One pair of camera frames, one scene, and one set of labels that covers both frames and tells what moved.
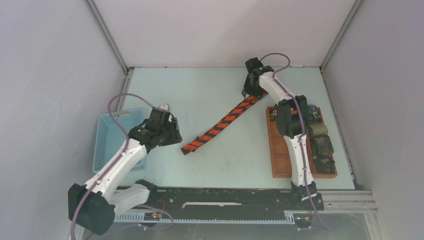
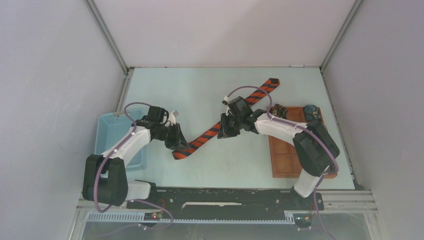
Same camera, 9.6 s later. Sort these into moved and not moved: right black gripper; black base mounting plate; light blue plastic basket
Moved: right black gripper
Not moved: black base mounting plate; light blue plastic basket
